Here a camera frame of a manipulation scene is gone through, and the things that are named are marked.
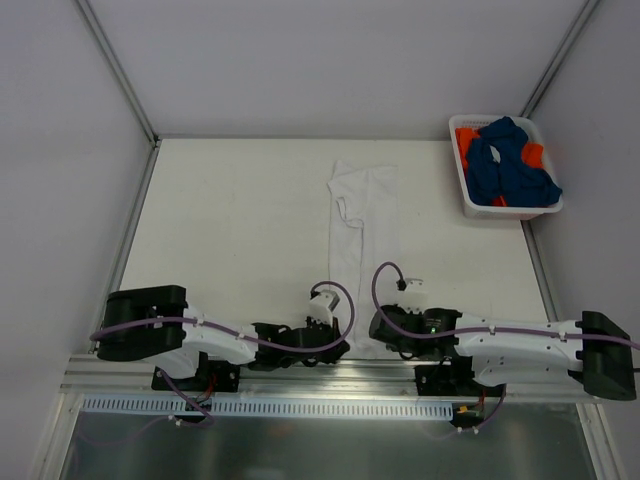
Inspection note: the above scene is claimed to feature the aluminium frame post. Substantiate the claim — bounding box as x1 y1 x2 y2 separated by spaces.
72 0 159 146
520 0 603 118

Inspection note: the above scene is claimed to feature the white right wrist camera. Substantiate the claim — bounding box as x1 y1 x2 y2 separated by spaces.
395 278 428 314

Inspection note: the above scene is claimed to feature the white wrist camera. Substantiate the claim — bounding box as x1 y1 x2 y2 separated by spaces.
309 290 340 325
395 278 428 314

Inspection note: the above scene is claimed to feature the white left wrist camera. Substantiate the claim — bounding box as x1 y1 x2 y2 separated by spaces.
309 290 340 325

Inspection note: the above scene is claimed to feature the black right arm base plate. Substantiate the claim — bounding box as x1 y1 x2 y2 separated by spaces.
414 363 503 398

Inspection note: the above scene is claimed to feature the aluminium frame post right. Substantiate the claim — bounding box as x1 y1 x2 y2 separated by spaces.
520 0 603 118

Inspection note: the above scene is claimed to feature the blue t shirt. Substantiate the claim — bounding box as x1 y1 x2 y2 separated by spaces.
466 116 562 208

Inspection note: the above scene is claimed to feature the aluminium frame post left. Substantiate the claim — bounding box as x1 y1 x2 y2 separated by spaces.
72 0 159 146

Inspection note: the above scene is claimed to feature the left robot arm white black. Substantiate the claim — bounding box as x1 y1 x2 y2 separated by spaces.
91 281 356 390

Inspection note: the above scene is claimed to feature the aluminium mounting rail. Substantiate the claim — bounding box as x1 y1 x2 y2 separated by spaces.
59 354 601 404

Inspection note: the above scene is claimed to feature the orange t shirt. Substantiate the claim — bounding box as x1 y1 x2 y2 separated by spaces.
454 127 544 207

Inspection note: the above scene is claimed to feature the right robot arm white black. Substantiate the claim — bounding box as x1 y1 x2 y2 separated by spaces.
369 305 639 401

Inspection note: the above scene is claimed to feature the white slotted cable duct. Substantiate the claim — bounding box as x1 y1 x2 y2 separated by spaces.
81 394 454 422

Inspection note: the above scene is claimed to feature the white t shirt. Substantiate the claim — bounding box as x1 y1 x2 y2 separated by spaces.
327 161 400 360

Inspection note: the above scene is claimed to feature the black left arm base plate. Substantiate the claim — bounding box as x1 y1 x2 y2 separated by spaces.
172 360 240 393

